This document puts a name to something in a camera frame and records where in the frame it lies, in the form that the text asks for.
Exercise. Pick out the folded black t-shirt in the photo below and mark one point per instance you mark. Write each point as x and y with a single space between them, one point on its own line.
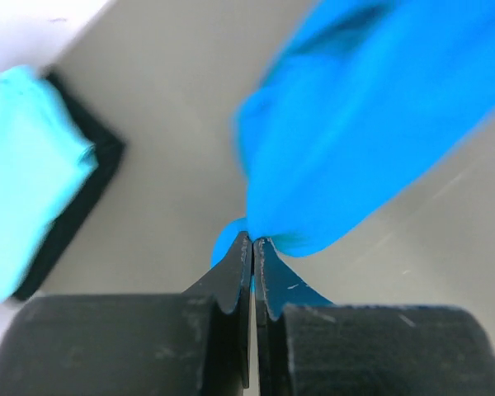
109 151

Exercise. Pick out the folded light blue t-shirt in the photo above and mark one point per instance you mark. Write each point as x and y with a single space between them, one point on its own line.
44 161

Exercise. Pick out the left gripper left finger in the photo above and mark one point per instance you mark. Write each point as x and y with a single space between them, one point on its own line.
228 283

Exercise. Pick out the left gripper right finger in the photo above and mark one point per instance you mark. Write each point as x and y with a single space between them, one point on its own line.
275 286

